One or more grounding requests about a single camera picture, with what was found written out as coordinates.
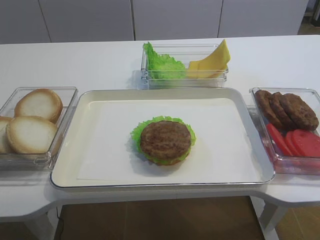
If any clear lettuce cheese container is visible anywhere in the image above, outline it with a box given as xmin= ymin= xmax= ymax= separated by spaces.
xmin=136 ymin=43 xmax=229 ymax=89

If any clear patty tomato container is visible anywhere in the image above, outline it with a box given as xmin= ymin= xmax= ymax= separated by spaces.
xmin=249 ymin=87 xmax=320 ymax=175

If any yellow cheese slice stack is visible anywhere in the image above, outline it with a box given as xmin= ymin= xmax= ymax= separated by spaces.
xmin=186 ymin=61 xmax=228 ymax=79

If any lettuce leaf under patty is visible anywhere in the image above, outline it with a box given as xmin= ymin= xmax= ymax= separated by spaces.
xmin=130 ymin=116 xmax=197 ymax=166

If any right brown patty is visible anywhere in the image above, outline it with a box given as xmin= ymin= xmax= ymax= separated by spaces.
xmin=279 ymin=93 xmax=319 ymax=131

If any back bun half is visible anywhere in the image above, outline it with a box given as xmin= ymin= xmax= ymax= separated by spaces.
xmin=14 ymin=88 xmax=63 ymax=124

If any middle tomato slice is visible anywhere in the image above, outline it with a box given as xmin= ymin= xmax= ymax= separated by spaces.
xmin=285 ymin=131 xmax=301 ymax=157

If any clear bun container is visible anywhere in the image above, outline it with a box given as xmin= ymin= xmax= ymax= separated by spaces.
xmin=0 ymin=87 xmax=78 ymax=171

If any green lettuce pile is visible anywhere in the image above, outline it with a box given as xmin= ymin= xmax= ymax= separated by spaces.
xmin=143 ymin=42 xmax=186 ymax=80

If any tomato slice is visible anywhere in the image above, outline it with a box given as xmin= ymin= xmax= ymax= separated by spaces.
xmin=285 ymin=131 xmax=301 ymax=157
xmin=291 ymin=129 xmax=320 ymax=158
xmin=266 ymin=123 xmax=293 ymax=157

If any middle brown patty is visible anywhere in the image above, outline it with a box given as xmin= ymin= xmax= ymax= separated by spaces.
xmin=269 ymin=92 xmax=297 ymax=130

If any white paper sheet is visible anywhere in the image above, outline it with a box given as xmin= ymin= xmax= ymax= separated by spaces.
xmin=77 ymin=98 xmax=262 ymax=185

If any left bun half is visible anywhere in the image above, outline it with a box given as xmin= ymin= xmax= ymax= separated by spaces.
xmin=0 ymin=116 xmax=14 ymax=154

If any left brown patty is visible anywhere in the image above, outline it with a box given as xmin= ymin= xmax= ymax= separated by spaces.
xmin=255 ymin=89 xmax=283 ymax=129

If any white serving tray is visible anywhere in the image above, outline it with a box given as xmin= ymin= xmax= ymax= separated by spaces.
xmin=51 ymin=88 xmax=275 ymax=189

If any left tomato slice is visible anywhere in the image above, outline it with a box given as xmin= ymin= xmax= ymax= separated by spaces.
xmin=266 ymin=123 xmax=293 ymax=157

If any right tomato slice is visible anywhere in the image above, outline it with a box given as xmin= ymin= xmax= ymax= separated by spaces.
xmin=291 ymin=129 xmax=320 ymax=158

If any bun half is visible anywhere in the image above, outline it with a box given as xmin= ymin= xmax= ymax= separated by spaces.
xmin=14 ymin=88 xmax=63 ymax=124
xmin=0 ymin=116 xmax=14 ymax=154
xmin=5 ymin=116 xmax=58 ymax=154

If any brown patty on tray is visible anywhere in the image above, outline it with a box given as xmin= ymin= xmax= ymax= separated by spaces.
xmin=140 ymin=120 xmax=192 ymax=163

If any front bun half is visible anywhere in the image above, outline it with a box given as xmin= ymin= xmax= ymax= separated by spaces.
xmin=5 ymin=116 xmax=58 ymax=154

